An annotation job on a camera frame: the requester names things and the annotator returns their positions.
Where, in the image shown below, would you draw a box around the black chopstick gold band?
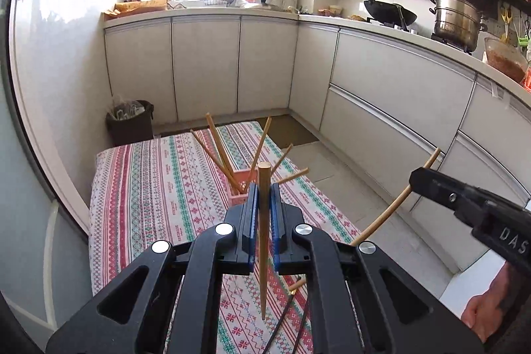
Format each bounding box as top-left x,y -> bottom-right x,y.
262,275 -> 311,353
292,299 -> 310,354

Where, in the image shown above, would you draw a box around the person right hand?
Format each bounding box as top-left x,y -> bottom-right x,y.
461,262 -> 521,342

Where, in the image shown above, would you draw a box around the white lower cabinets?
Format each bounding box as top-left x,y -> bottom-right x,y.
103,7 -> 531,271

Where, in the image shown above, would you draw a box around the orange food package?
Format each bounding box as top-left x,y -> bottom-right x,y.
522,64 -> 531,93

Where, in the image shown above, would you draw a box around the patterned tablecloth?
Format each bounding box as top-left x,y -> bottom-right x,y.
89,121 -> 358,353

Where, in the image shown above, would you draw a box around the glass bowl with food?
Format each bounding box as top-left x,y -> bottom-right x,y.
484,37 -> 528,84

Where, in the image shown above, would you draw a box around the pink perforated utensil holder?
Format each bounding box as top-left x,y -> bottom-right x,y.
226,169 -> 258,207

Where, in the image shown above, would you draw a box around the steel steamer pot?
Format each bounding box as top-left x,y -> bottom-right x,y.
429,0 -> 488,53

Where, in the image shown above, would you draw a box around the gas stove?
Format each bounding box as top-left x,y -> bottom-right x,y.
365,17 -> 485,58

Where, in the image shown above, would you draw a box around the brown floor mat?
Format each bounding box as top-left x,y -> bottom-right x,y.
267,114 -> 318,149

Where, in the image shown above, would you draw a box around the black trash bin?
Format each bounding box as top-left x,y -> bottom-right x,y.
105,100 -> 154,146

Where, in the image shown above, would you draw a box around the black wok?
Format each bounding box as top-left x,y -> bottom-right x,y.
364,0 -> 417,29

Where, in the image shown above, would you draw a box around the yellow cloth on counter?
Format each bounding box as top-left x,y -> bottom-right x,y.
104,0 -> 167,20

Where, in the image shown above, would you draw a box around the yellow handled scissors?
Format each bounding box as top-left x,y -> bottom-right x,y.
500,6 -> 513,43

